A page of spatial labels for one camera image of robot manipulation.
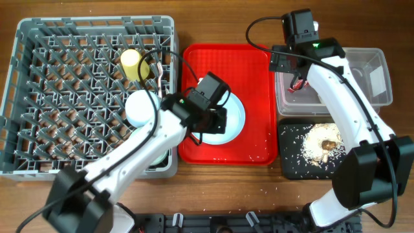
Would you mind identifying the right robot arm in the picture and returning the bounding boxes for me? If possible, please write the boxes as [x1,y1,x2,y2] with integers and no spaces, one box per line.
[270,9,413,230]

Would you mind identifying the red plastic serving tray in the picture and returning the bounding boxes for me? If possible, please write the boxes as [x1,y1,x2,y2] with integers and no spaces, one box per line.
[179,43,278,166]

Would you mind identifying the small green saucer bowl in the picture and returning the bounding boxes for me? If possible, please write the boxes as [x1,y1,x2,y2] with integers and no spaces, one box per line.
[125,90,161,128]

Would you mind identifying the white plastic fork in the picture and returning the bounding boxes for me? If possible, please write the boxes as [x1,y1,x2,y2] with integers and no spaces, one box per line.
[157,61,164,99]

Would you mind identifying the clear plastic storage bin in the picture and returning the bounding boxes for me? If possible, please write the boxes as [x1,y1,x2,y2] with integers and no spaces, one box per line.
[275,47,393,117]

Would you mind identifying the grey plastic dishwasher rack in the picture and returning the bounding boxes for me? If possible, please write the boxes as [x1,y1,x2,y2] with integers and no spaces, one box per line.
[1,16,179,181]

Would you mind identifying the red snack wrapper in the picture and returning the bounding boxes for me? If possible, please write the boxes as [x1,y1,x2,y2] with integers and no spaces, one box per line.
[287,80,309,93]

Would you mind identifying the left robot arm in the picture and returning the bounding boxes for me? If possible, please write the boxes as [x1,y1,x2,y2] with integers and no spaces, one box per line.
[42,72,230,232]

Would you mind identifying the green food bowl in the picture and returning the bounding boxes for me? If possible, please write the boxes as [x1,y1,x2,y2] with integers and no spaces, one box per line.
[130,127,168,166]

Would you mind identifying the black plastic tray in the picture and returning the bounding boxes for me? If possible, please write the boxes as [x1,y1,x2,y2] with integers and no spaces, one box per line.
[278,117,346,180]

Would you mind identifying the light blue plate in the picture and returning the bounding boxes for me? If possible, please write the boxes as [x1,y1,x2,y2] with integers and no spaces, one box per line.
[202,93,246,145]

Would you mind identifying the rice and mushroom leftovers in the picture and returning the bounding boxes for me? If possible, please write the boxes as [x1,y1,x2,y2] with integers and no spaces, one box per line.
[301,123,345,167]

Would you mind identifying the yellow plastic cup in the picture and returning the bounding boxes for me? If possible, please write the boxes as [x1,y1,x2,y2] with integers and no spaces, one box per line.
[120,49,150,81]

